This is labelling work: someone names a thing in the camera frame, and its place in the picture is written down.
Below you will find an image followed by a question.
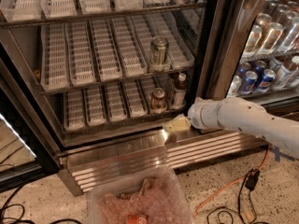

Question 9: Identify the blue pepsi can front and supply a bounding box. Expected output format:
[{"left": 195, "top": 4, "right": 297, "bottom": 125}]
[{"left": 238, "top": 71, "right": 258, "bottom": 95}]

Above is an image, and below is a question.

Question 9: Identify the white can behind door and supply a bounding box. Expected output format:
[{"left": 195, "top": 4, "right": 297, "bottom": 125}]
[{"left": 227, "top": 76, "right": 242, "bottom": 97}]

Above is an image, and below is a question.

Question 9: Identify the stainless steel fridge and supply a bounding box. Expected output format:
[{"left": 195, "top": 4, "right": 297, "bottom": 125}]
[{"left": 0, "top": 0, "right": 298, "bottom": 196}]

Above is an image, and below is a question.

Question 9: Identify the brown bottle with white cap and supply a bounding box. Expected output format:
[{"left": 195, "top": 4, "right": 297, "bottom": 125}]
[{"left": 170, "top": 73, "right": 187, "bottom": 109}]

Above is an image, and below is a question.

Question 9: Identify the glass fridge door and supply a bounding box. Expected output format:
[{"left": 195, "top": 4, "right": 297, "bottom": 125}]
[{"left": 197, "top": 0, "right": 299, "bottom": 123}]

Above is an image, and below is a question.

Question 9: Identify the green can on middle shelf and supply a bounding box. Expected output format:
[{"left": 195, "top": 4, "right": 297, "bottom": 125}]
[{"left": 149, "top": 35, "right": 169, "bottom": 71}]

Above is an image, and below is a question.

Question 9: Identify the bronze can on bottom shelf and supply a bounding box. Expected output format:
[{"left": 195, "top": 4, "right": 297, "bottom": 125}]
[{"left": 150, "top": 88, "right": 167, "bottom": 113}]

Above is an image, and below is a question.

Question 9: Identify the blue pepsi can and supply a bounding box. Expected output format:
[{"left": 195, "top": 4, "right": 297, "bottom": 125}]
[
  {"left": 238, "top": 71, "right": 258, "bottom": 95},
  {"left": 236, "top": 63, "right": 251, "bottom": 77},
  {"left": 256, "top": 69, "right": 276, "bottom": 93}
]

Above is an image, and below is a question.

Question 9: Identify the white shelf tray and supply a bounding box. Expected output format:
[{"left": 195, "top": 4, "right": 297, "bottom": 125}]
[
  {"left": 106, "top": 83, "right": 127, "bottom": 122},
  {"left": 90, "top": 20, "right": 122, "bottom": 81},
  {"left": 64, "top": 90, "right": 85, "bottom": 132},
  {"left": 112, "top": 17, "right": 147, "bottom": 77},
  {"left": 65, "top": 21, "right": 96, "bottom": 86},
  {"left": 41, "top": 24, "right": 69, "bottom": 91},
  {"left": 84, "top": 87, "right": 107, "bottom": 126},
  {"left": 123, "top": 80, "right": 148, "bottom": 118}
]

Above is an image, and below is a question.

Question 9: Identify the white shelf tray bottom left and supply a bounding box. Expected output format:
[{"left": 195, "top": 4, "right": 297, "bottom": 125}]
[{"left": 64, "top": 90, "right": 85, "bottom": 132}]

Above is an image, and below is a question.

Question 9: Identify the white shelf tray leftmost middle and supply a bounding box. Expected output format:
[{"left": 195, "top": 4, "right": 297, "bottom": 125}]
[{"left": 41, "top": 24, "right": 69, "bottom": 91}]

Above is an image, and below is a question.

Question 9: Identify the black cable right floor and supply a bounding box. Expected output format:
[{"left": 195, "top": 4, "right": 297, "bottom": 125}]
[{"left": 206, "top": 171, "right": 270, "bottom": 224}]

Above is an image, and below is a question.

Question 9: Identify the black power adapter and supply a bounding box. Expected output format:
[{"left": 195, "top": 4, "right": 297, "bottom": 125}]
[{"left": 245, "top": 169, "right": 260, "bottom": 191}]

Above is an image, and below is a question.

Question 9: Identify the silver can upper shelf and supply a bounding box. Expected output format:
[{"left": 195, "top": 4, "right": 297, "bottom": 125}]
[{"left": 254, "top": 13, "right": 272, "bottom": 32}]

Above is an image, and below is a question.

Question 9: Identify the blue pepsi can right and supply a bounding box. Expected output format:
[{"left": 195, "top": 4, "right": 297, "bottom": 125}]
[{"left": 256, "top": 69, "right": 276, "bottom": 93}]

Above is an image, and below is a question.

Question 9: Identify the clear plastic bin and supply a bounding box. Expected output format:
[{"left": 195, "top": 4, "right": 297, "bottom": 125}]
[{"left": 88, "top": 166, "right": 193, "bottom": 224}]

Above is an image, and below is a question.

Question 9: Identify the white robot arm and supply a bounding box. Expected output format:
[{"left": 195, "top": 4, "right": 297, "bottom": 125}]
[{"left": 163, "top": 97, "right": 299, "bottom": 158}]

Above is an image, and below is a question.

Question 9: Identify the red cola can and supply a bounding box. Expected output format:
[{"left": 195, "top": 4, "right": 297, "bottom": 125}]
[{"left": 126, "top": 215, "right": 148, "bottom": 224}]

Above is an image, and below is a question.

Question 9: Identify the black cable left floor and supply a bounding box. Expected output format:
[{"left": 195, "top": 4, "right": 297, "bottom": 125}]
[{"left": 0, "top": 184, "right": 82, "bottom": 224}]

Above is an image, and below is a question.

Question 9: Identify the blue pepsi can rear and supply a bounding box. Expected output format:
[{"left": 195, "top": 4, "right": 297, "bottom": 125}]
[{"left": 236, "top": 63, "right": 251, "bottom": 77}]

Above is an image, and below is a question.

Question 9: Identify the blue tape cross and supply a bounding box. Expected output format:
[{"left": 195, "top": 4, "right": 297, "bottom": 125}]
[{"left": 270, "top": 147, "right": 295, "bottom": 162}]

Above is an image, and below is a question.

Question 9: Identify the black cable floor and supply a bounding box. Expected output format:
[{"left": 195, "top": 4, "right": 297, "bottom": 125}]
[
  {"left": 0, "top": 184, "right": 82, "bottom": 224},
  {"left": 206, "top": 171, "right": 270, "bottom": 224}
]

